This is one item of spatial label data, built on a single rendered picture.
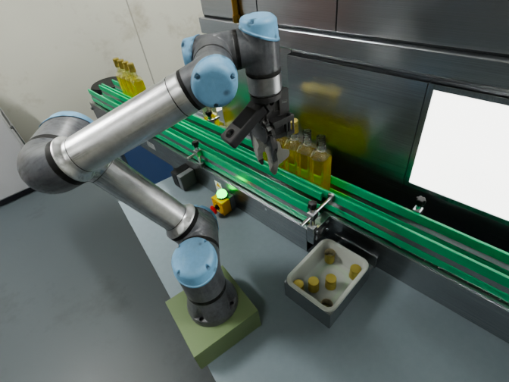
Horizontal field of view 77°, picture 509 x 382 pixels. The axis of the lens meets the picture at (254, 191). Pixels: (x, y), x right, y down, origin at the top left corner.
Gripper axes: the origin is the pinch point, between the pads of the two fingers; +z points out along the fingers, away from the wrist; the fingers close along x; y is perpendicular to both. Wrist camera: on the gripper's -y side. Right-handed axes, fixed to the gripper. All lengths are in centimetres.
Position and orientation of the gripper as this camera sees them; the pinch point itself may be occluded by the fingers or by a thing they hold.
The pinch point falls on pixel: (265, 166)
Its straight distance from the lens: 83.6
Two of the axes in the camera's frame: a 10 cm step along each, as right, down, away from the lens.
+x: -5.4, -5.1, 6.7
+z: 1.1, 7.4, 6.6
